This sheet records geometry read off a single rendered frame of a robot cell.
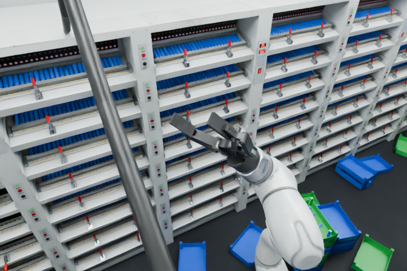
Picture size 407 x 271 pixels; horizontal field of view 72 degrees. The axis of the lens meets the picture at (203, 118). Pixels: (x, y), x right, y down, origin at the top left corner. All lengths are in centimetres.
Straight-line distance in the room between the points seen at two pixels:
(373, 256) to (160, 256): 248
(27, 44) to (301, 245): 115
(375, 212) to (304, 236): 236
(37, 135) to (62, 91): 25
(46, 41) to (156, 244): 106
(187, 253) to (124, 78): 151
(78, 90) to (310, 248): 112
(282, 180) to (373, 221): 224
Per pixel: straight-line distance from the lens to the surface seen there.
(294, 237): 70
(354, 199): 306
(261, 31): 167
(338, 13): 218
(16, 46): 131
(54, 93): 141
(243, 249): 246
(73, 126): 150
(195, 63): 153
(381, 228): 295
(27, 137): 153
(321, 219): 226
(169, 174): 192
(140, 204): 36
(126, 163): 37
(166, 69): 148
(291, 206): 72
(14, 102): 143
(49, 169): 162
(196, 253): 243
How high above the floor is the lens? 213
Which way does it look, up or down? 36 degrees down
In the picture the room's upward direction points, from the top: straight up
